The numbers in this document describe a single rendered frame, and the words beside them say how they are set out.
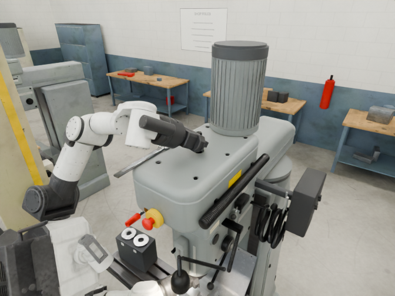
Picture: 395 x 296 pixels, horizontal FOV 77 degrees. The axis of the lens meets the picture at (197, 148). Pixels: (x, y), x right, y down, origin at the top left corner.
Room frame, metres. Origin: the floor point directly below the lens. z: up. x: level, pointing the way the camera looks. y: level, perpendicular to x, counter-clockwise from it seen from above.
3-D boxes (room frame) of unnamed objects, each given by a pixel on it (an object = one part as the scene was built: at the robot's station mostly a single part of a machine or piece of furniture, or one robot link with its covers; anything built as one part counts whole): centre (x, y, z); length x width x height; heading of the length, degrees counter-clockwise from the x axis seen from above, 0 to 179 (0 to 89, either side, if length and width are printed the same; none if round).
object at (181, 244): (0.65, 0.06, 1.45); 0.04 x 0.04 x 0.21; 54
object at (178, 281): (0.55, 0.06, 1.46); 0.07 x 0.07 x 0.06
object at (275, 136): (1.14, -0.30, 1.66); 0.80 x 0.23 x 0.20; 144
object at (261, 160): (0.68, -0.14, 1.79); 0.45 x 0.04 x 0.04; 144
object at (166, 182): (0.75, -0.01, 1.81); 0.47 x 0.26 x 0.16; 144
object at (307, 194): (0.78, -0.45, 1.62); 0.20 x 0.09 x 0.21; 144
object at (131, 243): (1.06, 0.38, 1.00); 0.22 x 0.12 x 0.20; 59
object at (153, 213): (0.55, 0.13, 1.76); 0.06 x 0.02 x 0.06; 54
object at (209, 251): (0.74, -0.01, 1.47); 0.21 x 0.19 x 0.32; 54
